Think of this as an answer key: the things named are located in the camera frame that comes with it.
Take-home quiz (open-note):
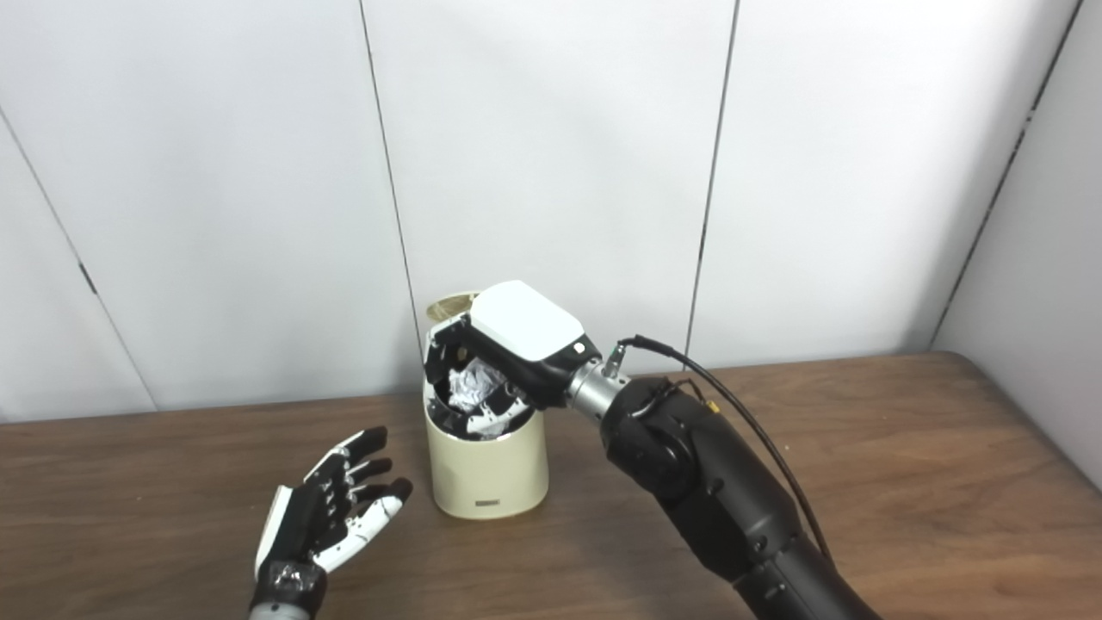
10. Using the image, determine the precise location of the cream round bin lid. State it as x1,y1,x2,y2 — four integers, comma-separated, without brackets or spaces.
428,293,480,325

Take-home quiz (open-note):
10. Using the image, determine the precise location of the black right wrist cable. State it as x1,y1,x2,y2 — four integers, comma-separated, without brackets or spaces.
603,335,832,561

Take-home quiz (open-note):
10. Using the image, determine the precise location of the cream-colored bin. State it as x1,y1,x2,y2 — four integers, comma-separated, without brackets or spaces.
422,297,549,521

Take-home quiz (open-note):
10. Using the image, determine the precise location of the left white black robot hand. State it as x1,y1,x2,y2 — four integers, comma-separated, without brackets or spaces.
254,426,414,608

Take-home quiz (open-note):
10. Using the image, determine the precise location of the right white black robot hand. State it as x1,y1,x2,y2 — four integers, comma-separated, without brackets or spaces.
424,280,602,440

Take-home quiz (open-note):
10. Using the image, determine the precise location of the white paper ball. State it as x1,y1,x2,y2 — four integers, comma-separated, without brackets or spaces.
448,362,509,412

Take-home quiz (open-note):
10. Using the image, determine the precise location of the black bin liner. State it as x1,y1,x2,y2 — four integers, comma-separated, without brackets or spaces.
428,379,535,442

